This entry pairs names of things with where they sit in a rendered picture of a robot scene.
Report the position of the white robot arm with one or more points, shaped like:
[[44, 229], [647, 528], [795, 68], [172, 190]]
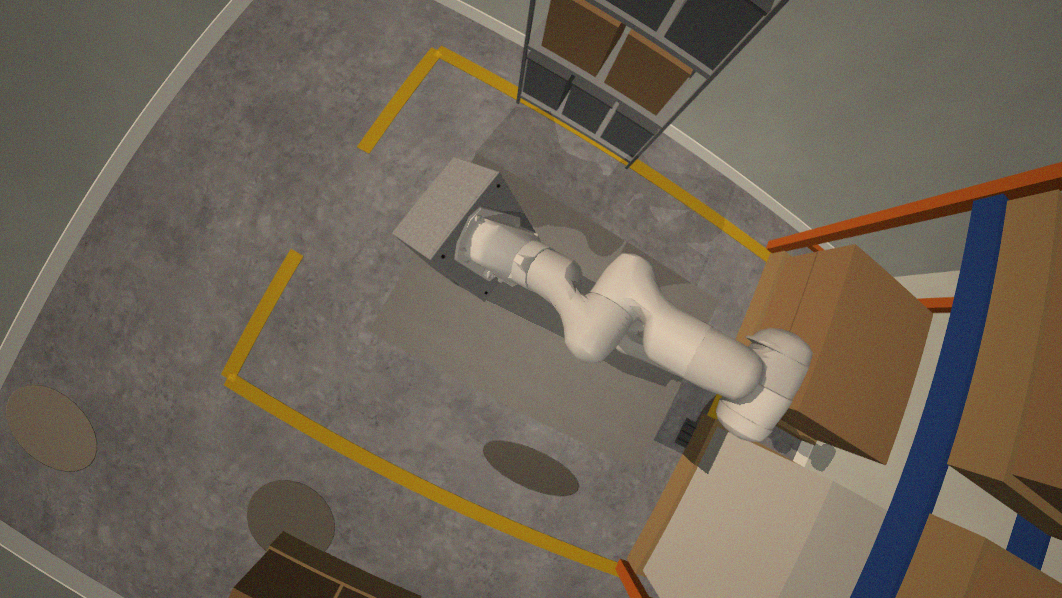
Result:
[[595, 324]]

